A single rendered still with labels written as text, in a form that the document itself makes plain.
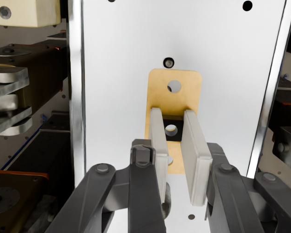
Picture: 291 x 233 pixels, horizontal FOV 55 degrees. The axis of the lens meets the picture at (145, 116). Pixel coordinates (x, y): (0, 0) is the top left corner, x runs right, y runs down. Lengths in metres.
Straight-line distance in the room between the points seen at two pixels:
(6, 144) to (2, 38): 0.25
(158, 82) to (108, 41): 0.11
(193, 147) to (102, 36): 0.17
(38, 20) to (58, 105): 0.43
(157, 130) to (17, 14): 0.14
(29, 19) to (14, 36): 0.41
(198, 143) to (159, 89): 0.06
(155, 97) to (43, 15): 0.11
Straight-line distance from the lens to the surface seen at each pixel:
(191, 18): 0.29
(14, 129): 0.26
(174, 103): 0.20
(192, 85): 0.20
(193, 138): 0.16
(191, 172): 0.16
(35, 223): 0.37
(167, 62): 0.29
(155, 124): 0.17
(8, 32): 0.66
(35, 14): 0.24
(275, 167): 0.75
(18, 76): 0.25
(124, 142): 0.32
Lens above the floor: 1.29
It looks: 69 degrees down
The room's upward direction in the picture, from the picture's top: 177 degrees counter-clockwise
